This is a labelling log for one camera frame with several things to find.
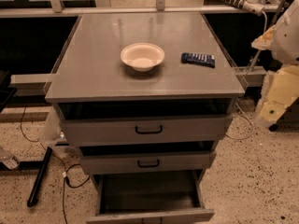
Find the grey top drawer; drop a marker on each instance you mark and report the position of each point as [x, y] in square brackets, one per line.
[104, 132]

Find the black drawer handle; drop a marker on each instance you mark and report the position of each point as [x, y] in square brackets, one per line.
[151, 164]
[149, 130]

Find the black middle drawer handle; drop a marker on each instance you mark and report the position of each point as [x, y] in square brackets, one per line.
[151, 164]

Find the grey drawer cabinet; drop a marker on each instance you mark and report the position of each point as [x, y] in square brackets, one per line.
[93, 83]

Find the black floor bar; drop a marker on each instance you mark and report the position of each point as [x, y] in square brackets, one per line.
[32, 201]

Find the grey bottom drawer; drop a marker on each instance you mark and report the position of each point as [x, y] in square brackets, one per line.
[150, 198]

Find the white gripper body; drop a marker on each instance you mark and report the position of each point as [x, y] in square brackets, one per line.
[287, 42]

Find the black top drawer handle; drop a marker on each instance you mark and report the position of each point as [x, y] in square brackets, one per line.
[149, 130]

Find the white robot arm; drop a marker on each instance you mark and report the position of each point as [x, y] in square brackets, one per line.
[282, 39]

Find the grey middle drawer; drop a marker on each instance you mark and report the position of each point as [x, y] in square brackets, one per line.
[123, 164]

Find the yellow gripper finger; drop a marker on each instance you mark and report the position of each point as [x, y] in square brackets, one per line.
[264, 41]

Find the grey drawer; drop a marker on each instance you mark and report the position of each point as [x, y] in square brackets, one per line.
[150, 198]
[104, 132]
[123, 164]

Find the white paper bowl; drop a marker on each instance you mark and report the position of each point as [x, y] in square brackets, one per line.
[142, 57]

